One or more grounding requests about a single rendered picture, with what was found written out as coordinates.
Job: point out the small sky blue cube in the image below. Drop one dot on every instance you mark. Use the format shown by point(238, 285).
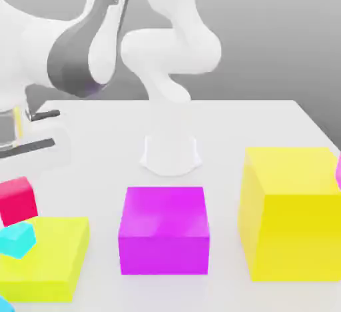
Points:
point(5, 305)

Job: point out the large lime box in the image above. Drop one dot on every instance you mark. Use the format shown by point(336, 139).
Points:
point(53, 258)

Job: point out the large yellow box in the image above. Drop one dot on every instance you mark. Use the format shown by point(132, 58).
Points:
point(293, 224)

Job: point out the large magenta box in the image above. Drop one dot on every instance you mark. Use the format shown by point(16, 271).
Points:
point(163, 237)

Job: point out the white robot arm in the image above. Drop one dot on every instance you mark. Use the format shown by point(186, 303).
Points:
point(170, 56)

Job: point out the small cyan cube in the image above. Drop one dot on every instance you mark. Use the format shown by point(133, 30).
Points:
point(16, 240)

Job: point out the small pink cube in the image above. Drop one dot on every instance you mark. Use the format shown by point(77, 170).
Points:
point(338, 170)

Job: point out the small red cube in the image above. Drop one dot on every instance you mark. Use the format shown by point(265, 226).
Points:
point(17, 200)

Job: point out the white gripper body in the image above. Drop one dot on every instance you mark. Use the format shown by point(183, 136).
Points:
point(40, 157)

